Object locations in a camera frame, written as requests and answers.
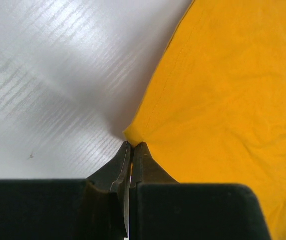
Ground yellow t shirt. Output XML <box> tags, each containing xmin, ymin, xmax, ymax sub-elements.
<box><xmin>124</xmin><ymin>0</ymin><xmax>286</xmax><ymax>240</ymax></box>

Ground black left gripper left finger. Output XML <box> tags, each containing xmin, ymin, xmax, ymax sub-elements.
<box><xmin>0</xmin><ymin>142</ymin><xmax>131</xmax><ymax>240</ymax></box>

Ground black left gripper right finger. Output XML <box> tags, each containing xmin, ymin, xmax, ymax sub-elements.
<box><xmin>130</xmin><ymin>143</ymin><xmax>270</xmax><ymax>240</ymax></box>

